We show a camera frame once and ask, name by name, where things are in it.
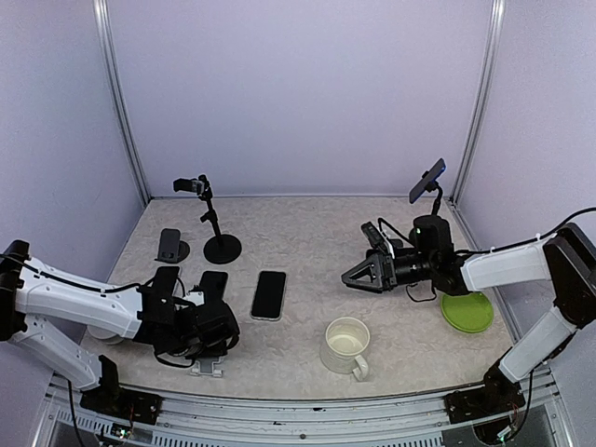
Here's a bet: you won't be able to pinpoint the white ceramic bowl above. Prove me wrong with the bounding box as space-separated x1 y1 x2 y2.
87 326 124 345

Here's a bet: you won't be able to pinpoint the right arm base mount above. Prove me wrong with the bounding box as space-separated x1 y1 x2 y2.
443 386 526 424

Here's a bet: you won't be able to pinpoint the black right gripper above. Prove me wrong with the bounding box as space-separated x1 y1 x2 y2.
343 251 437 292

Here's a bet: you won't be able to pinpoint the green plate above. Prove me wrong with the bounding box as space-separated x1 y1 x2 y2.
440 292 494 333

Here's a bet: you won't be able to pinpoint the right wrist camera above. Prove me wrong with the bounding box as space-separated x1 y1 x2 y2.
360 222 395 258

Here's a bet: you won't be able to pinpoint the aluminium frame post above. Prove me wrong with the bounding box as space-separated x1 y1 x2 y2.
93 0 152 207
451 0 507 207

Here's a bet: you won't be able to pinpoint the black gooseneck phone stand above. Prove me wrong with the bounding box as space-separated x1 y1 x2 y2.
423 171 443 215

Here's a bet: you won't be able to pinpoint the blue-edged phone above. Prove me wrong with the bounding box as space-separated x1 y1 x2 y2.
409 157 446 204

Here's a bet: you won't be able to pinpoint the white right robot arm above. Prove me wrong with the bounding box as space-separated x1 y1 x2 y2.
341 214 595 413

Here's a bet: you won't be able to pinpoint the silver folding phone stand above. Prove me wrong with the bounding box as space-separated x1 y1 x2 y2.
190 356 224 378

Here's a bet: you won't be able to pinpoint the right aluminium frame post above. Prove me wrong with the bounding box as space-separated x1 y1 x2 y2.
451 0 507 207

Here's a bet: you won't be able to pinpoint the left aluminium frame post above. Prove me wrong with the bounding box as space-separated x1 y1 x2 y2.
93 0 152 207

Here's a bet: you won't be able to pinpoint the front aluminium rail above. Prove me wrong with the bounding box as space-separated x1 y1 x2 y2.
32 370 574 447

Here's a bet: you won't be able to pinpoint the white ribbed mug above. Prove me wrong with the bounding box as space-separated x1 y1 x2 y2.
319 317 371 382

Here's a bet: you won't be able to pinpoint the small dark folding stand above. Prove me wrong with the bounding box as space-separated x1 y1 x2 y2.
156 228 190 264

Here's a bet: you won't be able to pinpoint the black round-base phone stand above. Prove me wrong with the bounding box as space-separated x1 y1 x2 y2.
173 174 242 264

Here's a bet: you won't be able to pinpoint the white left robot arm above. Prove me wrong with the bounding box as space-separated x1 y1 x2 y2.
1 239 240 414

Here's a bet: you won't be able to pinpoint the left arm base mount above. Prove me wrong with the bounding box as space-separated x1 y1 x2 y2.
80 388 163 426

